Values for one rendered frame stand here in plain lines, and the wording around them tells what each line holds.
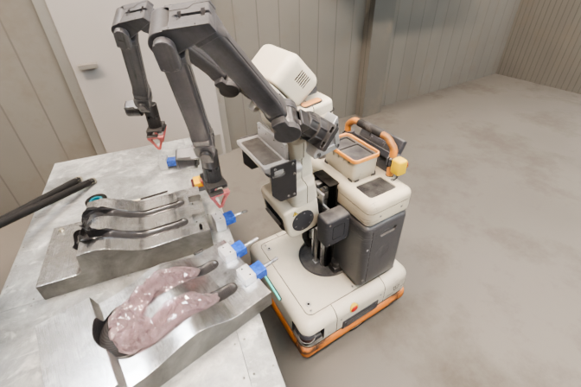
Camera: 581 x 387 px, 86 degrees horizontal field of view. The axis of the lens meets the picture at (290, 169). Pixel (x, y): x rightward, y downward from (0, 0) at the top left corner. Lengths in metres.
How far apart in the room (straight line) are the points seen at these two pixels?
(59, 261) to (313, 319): 1.00
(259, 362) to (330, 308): 0.74
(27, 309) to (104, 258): 0.25
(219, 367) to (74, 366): 0.31
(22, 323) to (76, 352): 0.32
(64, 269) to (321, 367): 1.18
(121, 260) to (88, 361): 0.32
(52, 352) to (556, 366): 2.01
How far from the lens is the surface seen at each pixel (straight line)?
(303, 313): 1.56
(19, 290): 1.31
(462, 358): 1.95
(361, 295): 1.65
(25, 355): 1.13
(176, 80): 0.74
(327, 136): 0.92
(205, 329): 0.86
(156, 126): 1.50
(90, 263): 1.12
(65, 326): 0.98
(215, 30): 0.64
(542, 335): 2.21
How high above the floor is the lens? 1.61
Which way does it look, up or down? 34 degrees down
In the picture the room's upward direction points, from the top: 2 degrees counter-clockwise
